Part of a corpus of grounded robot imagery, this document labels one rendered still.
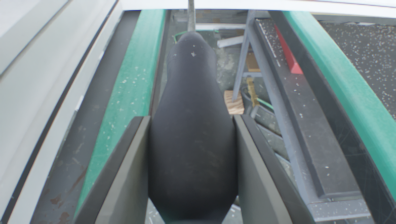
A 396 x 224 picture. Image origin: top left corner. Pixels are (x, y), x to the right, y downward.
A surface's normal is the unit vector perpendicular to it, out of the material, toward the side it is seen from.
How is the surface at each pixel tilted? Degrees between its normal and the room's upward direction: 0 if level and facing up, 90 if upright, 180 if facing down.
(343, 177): 0
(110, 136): 0
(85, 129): 0
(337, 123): 90
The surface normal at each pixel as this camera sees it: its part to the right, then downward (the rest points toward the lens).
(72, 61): 0.01, -0.63
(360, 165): -1.00, 0.01
